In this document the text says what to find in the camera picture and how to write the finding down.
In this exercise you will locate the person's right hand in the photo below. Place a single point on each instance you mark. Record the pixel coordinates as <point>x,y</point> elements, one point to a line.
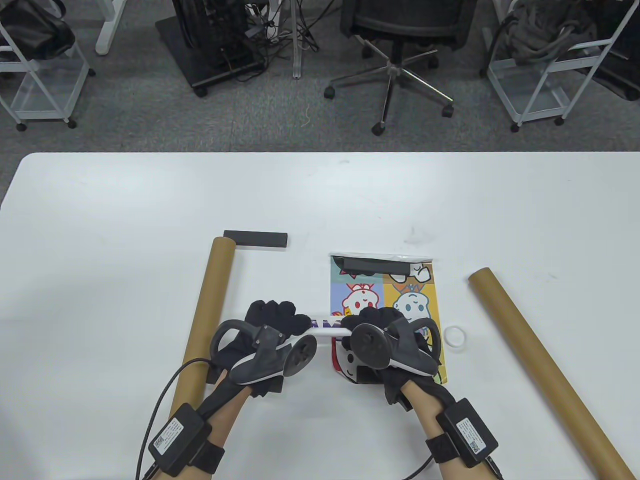
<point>375,316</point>

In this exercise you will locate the person's left forearm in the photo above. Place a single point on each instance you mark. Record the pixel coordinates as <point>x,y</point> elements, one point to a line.
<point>227,415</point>

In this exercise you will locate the grey bag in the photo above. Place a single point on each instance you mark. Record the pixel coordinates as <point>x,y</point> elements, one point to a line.
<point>545,30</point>

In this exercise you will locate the black bag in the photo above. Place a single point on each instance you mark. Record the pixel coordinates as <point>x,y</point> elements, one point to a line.
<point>35,30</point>

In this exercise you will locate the brown cardboard mailing tube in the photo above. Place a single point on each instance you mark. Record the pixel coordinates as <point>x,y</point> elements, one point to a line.
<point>210,300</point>
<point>550,380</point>

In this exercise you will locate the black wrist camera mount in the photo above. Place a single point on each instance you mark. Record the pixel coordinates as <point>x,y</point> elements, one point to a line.
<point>399,397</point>

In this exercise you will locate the person's left hand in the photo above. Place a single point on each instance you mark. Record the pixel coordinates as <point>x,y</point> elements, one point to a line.
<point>275,315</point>

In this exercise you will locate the grey handheld controller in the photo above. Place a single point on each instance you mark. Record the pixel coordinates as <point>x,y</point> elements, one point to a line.
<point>300,355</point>
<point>367,345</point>

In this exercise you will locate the white plastic tube cap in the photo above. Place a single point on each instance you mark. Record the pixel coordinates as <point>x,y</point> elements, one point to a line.
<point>456,337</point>

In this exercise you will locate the white poster purple lettering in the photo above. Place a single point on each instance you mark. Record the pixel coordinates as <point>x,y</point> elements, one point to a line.
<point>325,327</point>

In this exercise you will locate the black equipment base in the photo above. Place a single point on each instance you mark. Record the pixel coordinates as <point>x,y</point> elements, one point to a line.
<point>622,60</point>

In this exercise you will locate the colourful cartoon poster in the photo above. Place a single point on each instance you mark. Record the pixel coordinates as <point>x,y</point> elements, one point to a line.
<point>435,295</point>

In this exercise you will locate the black rolling equipment cart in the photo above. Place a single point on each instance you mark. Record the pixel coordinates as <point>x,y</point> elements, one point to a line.
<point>210,35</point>

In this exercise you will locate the clear acrylic post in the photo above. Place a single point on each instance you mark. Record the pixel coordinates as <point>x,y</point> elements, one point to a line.
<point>297,60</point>

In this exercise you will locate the black wrist sensor box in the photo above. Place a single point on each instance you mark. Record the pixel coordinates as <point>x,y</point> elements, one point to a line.
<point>175,440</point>
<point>467,432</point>

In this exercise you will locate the white desk leg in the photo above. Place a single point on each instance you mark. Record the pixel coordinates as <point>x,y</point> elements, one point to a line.
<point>106,40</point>

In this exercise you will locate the black office chair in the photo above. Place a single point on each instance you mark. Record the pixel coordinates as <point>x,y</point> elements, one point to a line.
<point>400,20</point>

